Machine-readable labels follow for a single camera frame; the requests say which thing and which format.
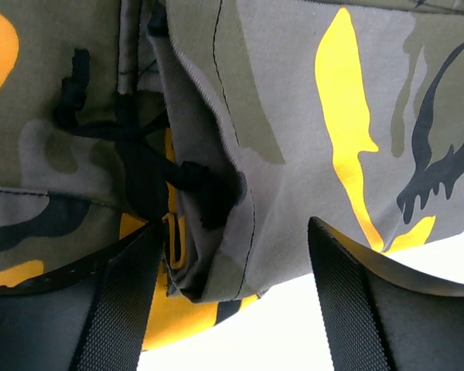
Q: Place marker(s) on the camouflage cargo trousers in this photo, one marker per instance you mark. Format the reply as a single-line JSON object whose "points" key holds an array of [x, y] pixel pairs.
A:
{"points": [[232, 124]]}

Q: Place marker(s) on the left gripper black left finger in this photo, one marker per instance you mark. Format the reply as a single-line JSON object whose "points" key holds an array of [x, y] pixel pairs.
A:
{"points": [[89, 315]]}

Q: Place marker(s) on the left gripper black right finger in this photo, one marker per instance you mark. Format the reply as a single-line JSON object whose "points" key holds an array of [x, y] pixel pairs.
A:
{"points": [[380, 314]]}

